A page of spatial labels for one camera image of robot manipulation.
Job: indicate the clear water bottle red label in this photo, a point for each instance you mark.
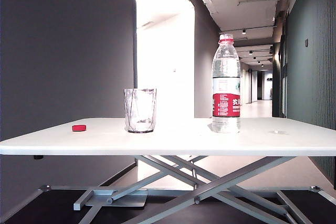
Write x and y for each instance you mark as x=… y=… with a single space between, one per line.
x=226 y=106

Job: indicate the red bottle cap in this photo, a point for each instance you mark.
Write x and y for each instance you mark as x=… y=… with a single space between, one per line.
x=79 y=128

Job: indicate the clear faceted drinking glass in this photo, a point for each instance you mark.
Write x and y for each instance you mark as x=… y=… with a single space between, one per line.
x=140 y=111

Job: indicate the black knob under table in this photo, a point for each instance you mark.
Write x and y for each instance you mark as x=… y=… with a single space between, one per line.
x=38 y=157

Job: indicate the grey scissor table frame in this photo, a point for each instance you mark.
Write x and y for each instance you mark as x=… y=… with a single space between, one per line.
x=210 y=190

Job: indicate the dark wall switch plate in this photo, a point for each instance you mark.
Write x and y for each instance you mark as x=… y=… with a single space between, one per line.
x=306 y=42

